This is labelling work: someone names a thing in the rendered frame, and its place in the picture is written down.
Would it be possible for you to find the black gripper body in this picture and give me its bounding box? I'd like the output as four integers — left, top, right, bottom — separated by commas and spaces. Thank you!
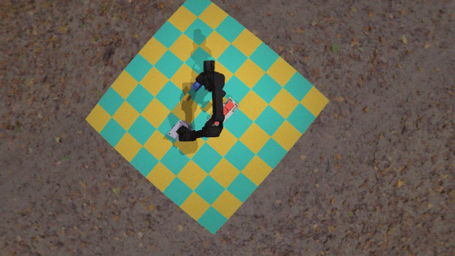
196, 72, 226, 97

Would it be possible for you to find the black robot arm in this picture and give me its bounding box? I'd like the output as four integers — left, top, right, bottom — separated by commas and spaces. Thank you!
176, 60, 225, 142

